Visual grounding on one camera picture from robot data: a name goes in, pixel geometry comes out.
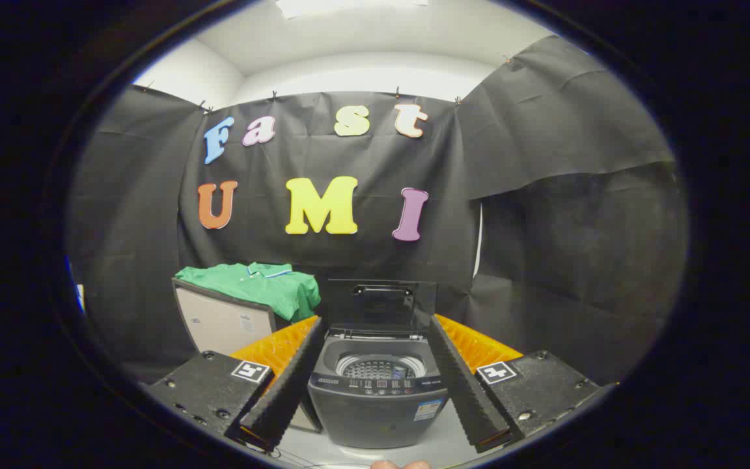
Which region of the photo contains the dark washing machine lid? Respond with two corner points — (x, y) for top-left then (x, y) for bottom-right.
(326, 279), (439, 334)

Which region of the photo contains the green polo shirt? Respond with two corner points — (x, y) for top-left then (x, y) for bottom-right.
(174, 262), (322, 324)

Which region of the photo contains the grey cabinet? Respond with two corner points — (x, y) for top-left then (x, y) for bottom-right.
(172, 278), (322, 434)

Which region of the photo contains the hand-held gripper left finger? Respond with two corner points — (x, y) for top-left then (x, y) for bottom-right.
(141, 316), (327, 453)

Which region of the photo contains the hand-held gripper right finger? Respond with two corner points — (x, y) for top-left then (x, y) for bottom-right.
(427, 314), (617, 455)

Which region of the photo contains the grey washing machine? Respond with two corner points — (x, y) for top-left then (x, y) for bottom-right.
(307, 328), (451, 450)

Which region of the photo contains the ceiling light panel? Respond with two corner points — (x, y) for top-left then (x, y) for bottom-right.
(276, 0), (429, 19)

